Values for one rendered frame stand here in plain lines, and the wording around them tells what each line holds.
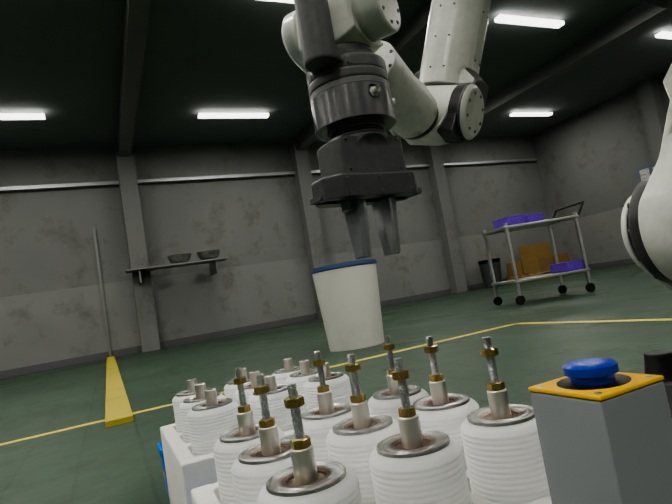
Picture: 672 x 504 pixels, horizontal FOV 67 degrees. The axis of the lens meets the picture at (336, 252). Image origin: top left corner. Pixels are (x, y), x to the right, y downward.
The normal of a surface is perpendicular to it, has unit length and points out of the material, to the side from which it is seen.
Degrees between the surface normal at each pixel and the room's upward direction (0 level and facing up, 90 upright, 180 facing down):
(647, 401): 90
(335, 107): 90
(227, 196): 90
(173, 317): 90
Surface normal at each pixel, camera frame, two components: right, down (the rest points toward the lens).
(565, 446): -0.91, 0.12
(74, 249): 0.40, -0.14
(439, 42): -0.58, -0.06
